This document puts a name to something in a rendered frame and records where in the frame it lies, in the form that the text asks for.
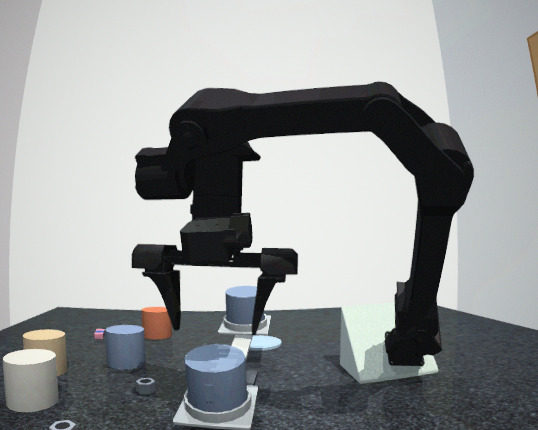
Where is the white cylinder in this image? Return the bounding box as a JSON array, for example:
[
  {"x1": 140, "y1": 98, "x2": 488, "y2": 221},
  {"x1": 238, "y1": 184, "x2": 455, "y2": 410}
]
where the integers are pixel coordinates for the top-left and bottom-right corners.
[{"x1": 2, "y1": 349, "x2": 59, "y2": 413}]

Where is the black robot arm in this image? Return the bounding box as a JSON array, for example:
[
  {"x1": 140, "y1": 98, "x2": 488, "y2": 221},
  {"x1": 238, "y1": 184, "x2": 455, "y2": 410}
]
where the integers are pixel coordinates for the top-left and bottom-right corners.
[{"x1": 135, "y1": 81, "x2": 474, "y2": 366}]

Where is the grey hex nut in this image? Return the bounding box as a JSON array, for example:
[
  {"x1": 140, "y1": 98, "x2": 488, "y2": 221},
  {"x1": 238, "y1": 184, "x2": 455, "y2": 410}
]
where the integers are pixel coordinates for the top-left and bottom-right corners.
[
  {"x1": 49, "y1": 420, "x2": 77, "y2": 430},
  {"x1": 136, "y1": 378, "x2": 156, "y2": 395}
]

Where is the tan cylinder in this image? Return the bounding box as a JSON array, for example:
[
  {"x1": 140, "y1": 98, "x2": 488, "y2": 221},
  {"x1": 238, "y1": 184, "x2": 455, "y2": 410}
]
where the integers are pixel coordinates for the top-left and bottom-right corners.
[{"x1": 23, "y1": 329, "x2": 67, "y2": 376}]

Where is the pale blue round dish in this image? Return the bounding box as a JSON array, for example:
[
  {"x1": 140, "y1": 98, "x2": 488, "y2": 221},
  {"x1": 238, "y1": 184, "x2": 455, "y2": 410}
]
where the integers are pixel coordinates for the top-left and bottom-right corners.
[{"x1": 249, "y1": 335, "x2": 281, "y2": 350}]

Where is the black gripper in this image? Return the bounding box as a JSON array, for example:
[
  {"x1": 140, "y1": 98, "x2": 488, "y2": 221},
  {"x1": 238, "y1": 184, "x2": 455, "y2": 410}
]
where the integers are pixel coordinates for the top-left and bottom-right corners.
[{"x1": 131, "y1": 195, "x2": 298, "y2": 335}]

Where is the orange cylinder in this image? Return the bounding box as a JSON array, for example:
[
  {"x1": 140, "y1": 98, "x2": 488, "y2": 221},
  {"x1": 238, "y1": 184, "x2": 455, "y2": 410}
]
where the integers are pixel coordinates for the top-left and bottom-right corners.
[{"x1": 141, "y1": 307, "x2": 172, "y2": 340}]

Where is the blue cylinder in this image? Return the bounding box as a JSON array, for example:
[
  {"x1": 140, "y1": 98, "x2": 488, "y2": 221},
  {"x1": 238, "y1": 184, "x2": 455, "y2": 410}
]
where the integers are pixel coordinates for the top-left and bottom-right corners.
[
  {"x1": 184, "y1": 344, "x2": 247, "y2": 413},
  {"x1": 225, "y1": 286, "x2": 257, "y2": 325},
  {"x1": 105, "y1": 325, "x2": 146, "y2": 370}
]

